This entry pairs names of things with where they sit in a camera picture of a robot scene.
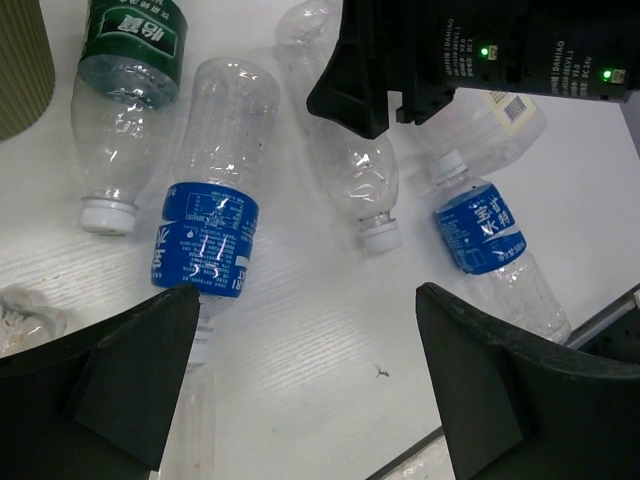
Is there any blue label water bottle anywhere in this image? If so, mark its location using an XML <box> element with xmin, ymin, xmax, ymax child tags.
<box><xmin>429</xmin><ymin>151</ymin><xmax>571</xmax><ymax>344</ymax></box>

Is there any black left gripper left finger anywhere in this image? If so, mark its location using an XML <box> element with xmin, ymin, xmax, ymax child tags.
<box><xmin>1</xmin><ymin>284</ymin><xmax>200</xmax><ymax>479</ymax></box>

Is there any clear slim unlabelled bottle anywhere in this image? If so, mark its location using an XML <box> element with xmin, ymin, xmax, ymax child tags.
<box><xmin>275</xmin><ymin>1</ymin><xmax>401</xmax><ymax>256</ymax></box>

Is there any blue label crushed bottle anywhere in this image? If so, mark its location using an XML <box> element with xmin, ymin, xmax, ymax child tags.
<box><xmin>150</xmin><ymin>57</ymin><xmax>280</xmax><ymax>369</ymax></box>

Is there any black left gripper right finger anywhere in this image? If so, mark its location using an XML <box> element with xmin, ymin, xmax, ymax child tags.
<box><xmin>415</xmin><ymin>282</ymin><xmax>639</xmax><ymax>479</ymax></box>

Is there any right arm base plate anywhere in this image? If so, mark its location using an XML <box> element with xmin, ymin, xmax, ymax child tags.
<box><xmin>566</xmin><ymin>285</ymin><xmax>640</xmax><ymax>365</ymax></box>

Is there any white label square bottle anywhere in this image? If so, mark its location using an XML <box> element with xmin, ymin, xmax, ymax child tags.
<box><xmin>442</xmin><ymin>89</ymin><xmax>547</xmax><ymax>176</ymax></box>

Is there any red cap crushed bottle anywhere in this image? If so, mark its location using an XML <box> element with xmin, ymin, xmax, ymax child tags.
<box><xmin>1</xmin><ymin>288</ymin><xmax>68</xmax><ymax>357</ymax></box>

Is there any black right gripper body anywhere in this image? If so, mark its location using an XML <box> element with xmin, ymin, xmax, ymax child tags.
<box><xmin>396</xmin><ymin>1</ymin><xmax>639</xmax><ymax>125</ymax></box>

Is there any green label plastic bottle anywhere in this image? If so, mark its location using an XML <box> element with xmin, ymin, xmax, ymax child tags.
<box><xmin>71</xmin><ymin>0</ymin><xmax>188</xmax><ymax>236</ymax></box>

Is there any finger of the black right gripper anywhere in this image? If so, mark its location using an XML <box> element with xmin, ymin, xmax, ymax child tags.
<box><xmin>306</xmin><ymin>1</ymin><xmax>397</xmax><ymax>139</ymax></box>

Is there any olive green mesh bin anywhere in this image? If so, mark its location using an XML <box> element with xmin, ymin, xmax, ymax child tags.
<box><xmin>1</xmin><ymin>0</ymin><xmax>55</xmax><ymax>140</ymax></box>

